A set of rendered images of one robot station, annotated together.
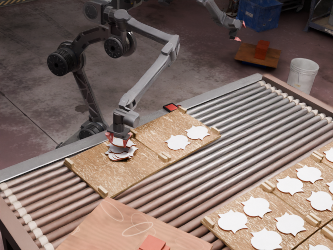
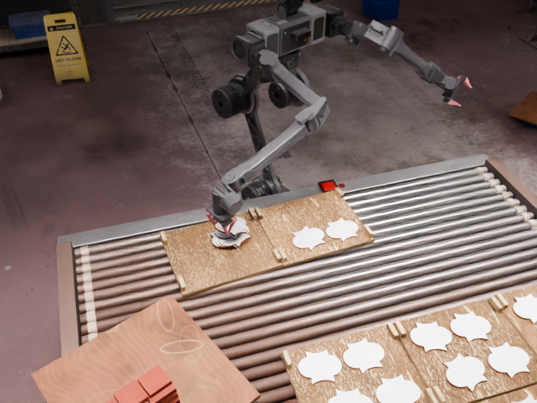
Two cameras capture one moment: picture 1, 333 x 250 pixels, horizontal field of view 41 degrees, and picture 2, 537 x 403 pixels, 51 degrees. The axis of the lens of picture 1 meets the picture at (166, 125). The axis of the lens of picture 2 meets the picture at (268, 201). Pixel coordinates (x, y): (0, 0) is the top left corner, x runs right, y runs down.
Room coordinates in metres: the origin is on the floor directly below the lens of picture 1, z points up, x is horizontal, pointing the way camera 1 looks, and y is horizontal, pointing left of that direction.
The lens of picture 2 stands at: (0.37, -0.62, 2.57)
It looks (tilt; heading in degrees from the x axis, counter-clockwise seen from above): 40 degrees down; 25
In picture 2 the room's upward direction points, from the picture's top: 1 degrees clockwise
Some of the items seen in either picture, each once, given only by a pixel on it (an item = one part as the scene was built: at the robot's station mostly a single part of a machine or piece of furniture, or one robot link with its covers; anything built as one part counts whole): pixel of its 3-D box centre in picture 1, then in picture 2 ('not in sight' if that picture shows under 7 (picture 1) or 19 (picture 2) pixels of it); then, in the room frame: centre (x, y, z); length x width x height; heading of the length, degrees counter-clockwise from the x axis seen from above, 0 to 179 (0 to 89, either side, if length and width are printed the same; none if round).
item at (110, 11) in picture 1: (110, 14); (261, 55); (2.45, 0.38, 1.45); 0.09 x 0.08 x 0.12; 156
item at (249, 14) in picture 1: (258, 12); not in sight; (6.33, -1.17, 0.19); 0.50 x 0.41 x 0.37; 39
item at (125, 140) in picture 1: (122, 139); (224, 223); (1.78, 0.21, 1.07); 0.07 x 0.07 x 0.09; 72
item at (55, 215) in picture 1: (191, 152); (324, 254); (1.95, -0.15, 0.90); 1.95 x 0.05 x 0.05; 133
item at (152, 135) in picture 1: (174, 134); (312, 225); (2.06, -0.05, 0.93); 0.41 x 0.35 x 0.02; 137
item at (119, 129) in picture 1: (118, 126); (220, 207); (1.78, 0.23, 1.14); 0.10 x 0.07 x 0.07; 72
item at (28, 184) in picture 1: (162, 130); (303, 215); (2.13, 0.02, 0.90); 1.95 x 0.05 x 0.05; 133
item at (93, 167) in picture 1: (117, 163); (219, 250); (1.76, 0.23, 0.93); 0.41 x 0.35 x 0.02; 138
